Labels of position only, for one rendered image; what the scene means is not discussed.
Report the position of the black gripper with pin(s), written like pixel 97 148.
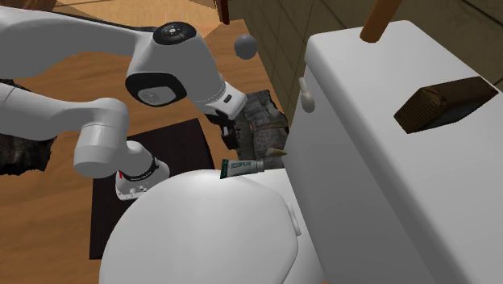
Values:
pixel 229 135

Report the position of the dark mottled rug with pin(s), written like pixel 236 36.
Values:
pixel 19 153

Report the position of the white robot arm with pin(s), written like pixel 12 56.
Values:
pixel 173 70

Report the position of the dark robot stand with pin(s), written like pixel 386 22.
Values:
pixel 173 145

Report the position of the white tube with green end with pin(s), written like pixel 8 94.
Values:
pixel 241 168

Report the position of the grey round knob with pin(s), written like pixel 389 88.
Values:
pixel 246 47

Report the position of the white toilet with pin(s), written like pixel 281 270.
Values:
pixel 353 177

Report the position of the brown rectangular box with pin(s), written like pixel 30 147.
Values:
pixel 436 103

